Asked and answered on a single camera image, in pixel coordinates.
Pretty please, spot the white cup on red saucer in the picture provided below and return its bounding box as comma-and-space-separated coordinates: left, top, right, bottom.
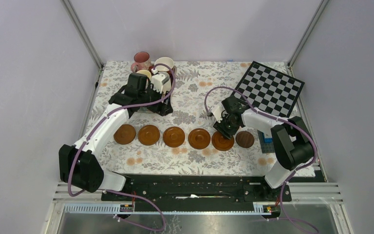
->
152, 57, 175, 72

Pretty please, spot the floral tablecloth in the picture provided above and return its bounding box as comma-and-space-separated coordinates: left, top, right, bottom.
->
97, 61, 276, 176

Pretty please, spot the dark walnut round coaster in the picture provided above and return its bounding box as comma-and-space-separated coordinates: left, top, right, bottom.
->
235, 131, 255, 148

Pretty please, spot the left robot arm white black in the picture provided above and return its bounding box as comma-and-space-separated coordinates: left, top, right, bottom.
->
58, 72, 172, 200

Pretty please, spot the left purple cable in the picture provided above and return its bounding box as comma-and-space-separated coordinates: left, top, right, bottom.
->
67, 63, 177, 233

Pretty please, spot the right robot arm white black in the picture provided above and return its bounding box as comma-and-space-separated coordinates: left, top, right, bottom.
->
209, 96, 317, 201

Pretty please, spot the pink mug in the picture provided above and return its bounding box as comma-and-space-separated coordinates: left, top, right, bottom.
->
131, 52, 152, 72

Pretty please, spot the metal serving tray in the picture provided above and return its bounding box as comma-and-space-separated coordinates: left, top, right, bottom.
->
146, 75, 173, 114

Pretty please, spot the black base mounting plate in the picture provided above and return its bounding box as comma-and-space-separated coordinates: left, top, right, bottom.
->
101, 174, 293, 213

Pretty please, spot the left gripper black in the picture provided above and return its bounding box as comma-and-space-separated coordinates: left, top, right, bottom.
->
138, 82, 172, 116

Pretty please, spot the brown wooden coaster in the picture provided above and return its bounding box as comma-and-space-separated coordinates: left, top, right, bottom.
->
188, 128, 211, 150
138, 125, 160, 146
163, 126, 185, 148
113, 124, 136, 145
211, 131, 234, 151

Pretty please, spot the dark grey brick baseplate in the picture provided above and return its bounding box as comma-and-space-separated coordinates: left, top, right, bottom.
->
257, 131, 275, 154

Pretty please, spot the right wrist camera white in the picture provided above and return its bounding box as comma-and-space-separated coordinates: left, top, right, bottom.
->
210, 104, 225, 123

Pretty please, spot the black white chessboard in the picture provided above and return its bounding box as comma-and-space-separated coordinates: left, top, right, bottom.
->
232, 61, 305, 117

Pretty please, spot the cream yellow mug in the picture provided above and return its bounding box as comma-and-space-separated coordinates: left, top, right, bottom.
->
137, 70, 152, 79

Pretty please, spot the blue toy brick stack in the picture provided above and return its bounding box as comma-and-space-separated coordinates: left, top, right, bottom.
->
262, 133, 273, 144

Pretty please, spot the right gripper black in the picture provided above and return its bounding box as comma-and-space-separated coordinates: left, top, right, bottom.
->
213, 112, 240, 141

